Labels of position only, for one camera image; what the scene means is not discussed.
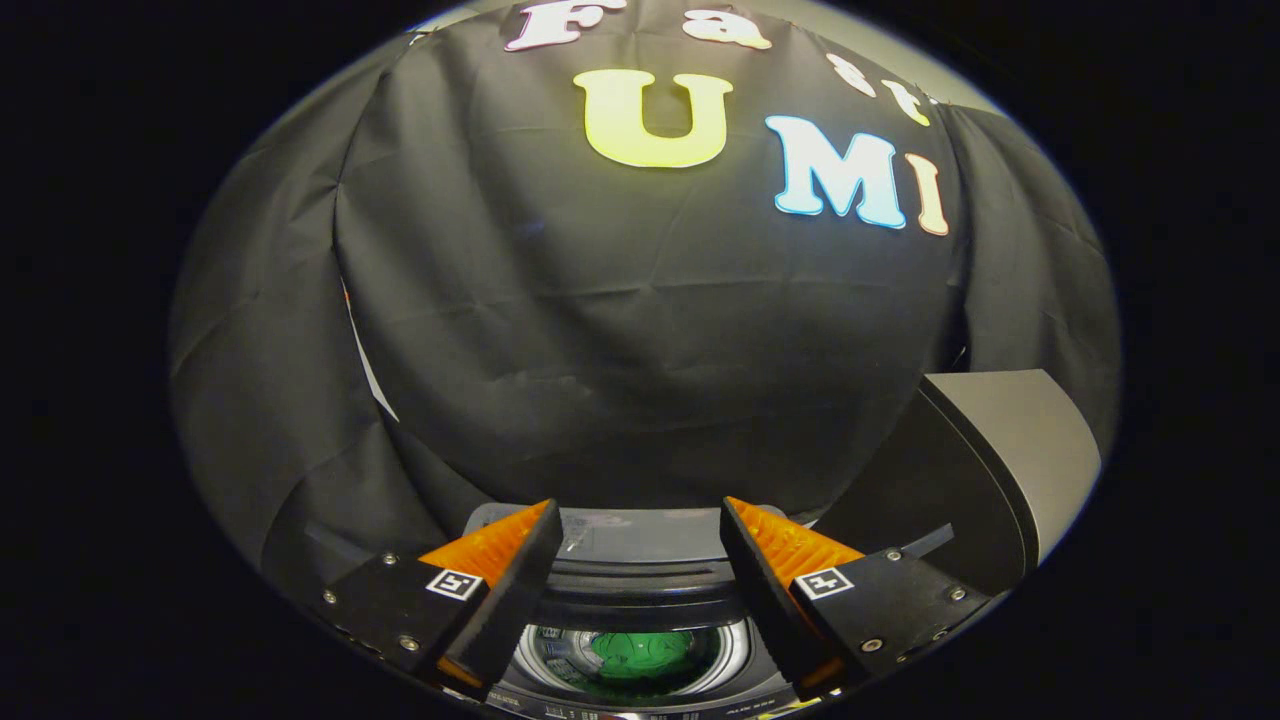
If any dark washing machine lid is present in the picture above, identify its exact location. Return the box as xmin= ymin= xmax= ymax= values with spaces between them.
xmin=500 ymin=555 xmax=796 ymax=706

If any grey washing machine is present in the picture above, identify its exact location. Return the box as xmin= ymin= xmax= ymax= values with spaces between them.
xmin=462 ymin=500 xmax=953 ymax=720

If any grey cabinet with dark top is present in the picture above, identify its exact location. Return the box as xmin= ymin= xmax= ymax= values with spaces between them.
xmin=815 ymin=368 xmax=1103 ymax=598

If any black backdrop cloth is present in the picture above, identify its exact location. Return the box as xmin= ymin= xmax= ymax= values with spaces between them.
xmin=168 ymin=0 xmax=1121 ymax=601

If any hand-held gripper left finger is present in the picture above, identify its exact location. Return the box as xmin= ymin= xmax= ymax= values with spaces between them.
xmin=318 ymin=498 xmax=564 ymax=701

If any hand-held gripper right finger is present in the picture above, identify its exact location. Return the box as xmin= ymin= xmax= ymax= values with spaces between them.
xmin=720 ymin=496 xmax=993 ymax=701

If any green polo shirt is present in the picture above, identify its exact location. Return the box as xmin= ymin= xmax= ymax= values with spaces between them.
xmin=590 ymin=630 xmax=697 ymax=674

